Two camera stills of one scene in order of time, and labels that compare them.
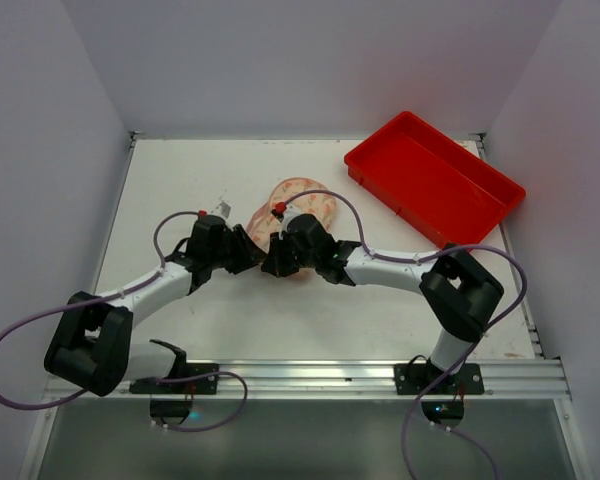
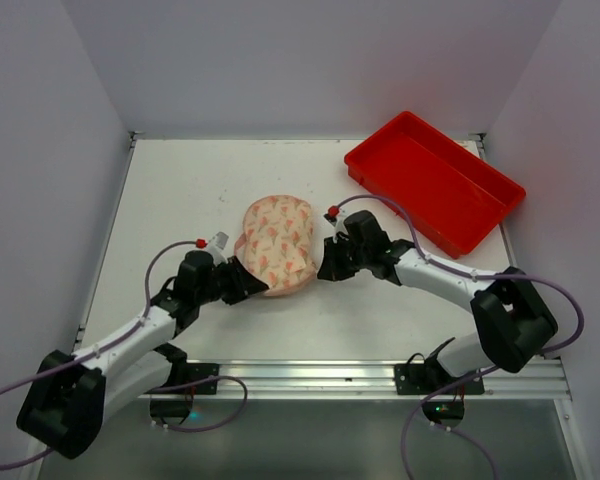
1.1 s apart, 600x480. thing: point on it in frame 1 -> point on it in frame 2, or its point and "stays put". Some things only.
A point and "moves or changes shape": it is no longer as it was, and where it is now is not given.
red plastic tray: (431, 182) stays put
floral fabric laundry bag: (304, 196) moves or changes shape
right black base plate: (411, 379) stays put
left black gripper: (235, 248) -> (237, 281)
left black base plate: (204, 385) stays put
